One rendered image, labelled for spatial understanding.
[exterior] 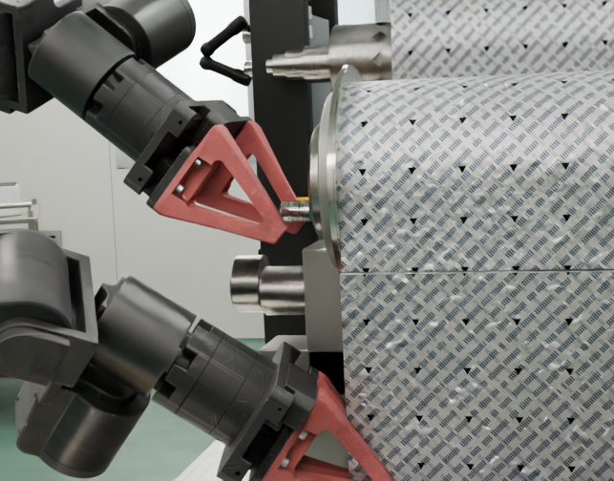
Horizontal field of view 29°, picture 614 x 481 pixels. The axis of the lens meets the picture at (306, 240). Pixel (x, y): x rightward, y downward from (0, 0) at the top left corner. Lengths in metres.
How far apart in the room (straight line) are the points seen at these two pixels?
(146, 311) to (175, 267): 5.98
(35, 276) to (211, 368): 0.11
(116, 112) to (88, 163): 6.01
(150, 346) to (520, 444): 0.22
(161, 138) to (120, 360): 0.14
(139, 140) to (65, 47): 0.08
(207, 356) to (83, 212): 6.14
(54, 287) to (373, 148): 0.20
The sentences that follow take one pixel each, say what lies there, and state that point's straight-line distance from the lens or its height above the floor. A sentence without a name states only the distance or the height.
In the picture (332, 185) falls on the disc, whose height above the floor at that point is 1.25.
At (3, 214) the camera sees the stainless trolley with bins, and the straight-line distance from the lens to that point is 5.36.
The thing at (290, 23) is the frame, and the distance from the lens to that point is 1.06.
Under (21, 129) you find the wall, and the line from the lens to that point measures 6.95.
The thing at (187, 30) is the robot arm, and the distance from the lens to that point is 0.88.
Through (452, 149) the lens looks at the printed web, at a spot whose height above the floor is 1.27.
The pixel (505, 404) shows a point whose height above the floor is 1.12.
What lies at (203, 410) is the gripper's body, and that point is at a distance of 0.71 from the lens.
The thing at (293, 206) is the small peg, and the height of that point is 1.23.
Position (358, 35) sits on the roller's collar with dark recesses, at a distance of 1.00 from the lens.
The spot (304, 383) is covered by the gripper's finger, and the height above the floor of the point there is 1.14.
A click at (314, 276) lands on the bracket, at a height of 1.19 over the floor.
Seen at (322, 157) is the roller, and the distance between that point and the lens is 0.72.
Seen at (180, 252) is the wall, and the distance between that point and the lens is 6.65.
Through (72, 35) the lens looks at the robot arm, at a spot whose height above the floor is 1.35.
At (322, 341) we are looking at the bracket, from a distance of 0.80.
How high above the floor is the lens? 1.30
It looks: 6 degrees down
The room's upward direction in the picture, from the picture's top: 2 degrees counter-clockwise
